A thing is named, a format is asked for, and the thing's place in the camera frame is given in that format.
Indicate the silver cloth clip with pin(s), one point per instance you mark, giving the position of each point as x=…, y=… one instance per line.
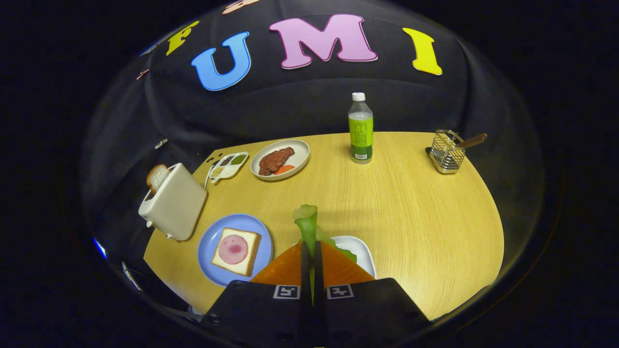
x=161, y=143

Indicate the white divided tray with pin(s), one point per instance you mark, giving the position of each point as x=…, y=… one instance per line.
x=237, y=169

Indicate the pile of dark red beans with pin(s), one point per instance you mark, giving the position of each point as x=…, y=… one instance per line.
x=226, y=160

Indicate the square white toast slice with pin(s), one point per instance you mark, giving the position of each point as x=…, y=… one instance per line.
x=244, y=267

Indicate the brown crust bread slice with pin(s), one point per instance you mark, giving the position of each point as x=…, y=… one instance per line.
x=157, y=178

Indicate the large brown meat piece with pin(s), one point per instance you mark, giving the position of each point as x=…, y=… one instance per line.
x=280, y=157

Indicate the small brown meat piece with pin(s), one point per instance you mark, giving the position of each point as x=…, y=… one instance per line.
x=264, y=167

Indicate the green label drink bottle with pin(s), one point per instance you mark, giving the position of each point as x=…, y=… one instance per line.
x=360, y=135

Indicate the white toaster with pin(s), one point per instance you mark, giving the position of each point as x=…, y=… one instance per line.
x=176, y=208

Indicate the pink ham slice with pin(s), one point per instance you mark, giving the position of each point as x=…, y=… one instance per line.
x=232, y=249

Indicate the white square plate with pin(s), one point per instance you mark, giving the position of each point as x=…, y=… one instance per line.
x=362, y=253

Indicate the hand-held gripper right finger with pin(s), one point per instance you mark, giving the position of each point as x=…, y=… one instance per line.
x=318, y=275

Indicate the pink cloth clip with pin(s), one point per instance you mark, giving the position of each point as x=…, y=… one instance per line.
x=142, y=74

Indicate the pile of yellow beans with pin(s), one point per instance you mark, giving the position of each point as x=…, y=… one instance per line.
x=217, y=172

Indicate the black backdrop cloth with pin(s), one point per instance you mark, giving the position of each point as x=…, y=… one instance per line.
x=300, y=96

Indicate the blue round plate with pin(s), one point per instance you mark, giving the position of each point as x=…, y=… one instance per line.
x=213, y=241

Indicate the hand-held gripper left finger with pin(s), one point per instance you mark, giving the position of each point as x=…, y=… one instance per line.
x=305, y=270

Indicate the green lettuce leaf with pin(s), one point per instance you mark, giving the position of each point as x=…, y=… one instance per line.
x=307, y=224

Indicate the cream round plate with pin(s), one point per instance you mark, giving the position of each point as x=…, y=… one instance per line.
x=297, y=152

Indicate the orange carrot slice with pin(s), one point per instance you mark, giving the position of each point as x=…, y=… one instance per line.
x=284, y=169

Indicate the pile of green beans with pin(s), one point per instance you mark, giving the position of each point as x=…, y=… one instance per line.
x=239, y=159

